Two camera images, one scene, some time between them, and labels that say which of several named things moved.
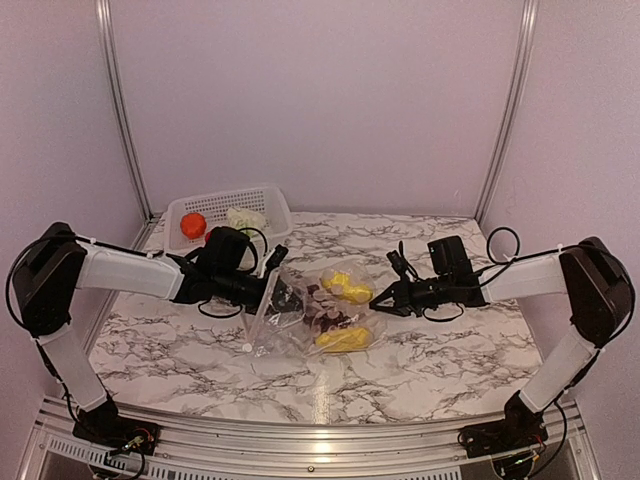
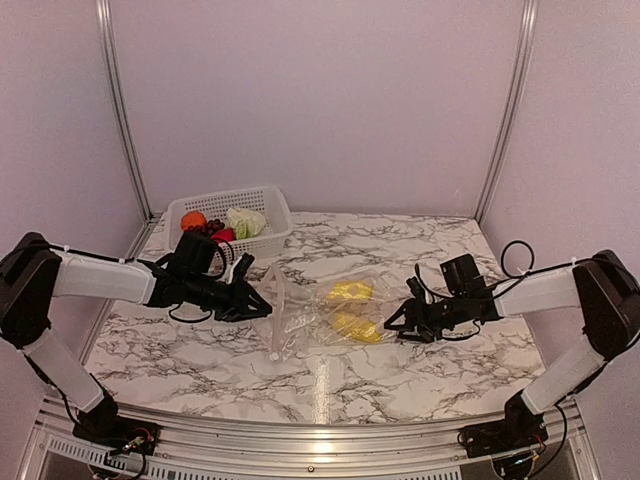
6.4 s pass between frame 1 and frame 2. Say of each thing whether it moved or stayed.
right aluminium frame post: stayed
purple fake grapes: moved
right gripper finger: moved
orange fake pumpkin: stayed
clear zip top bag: moved
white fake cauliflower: stayed
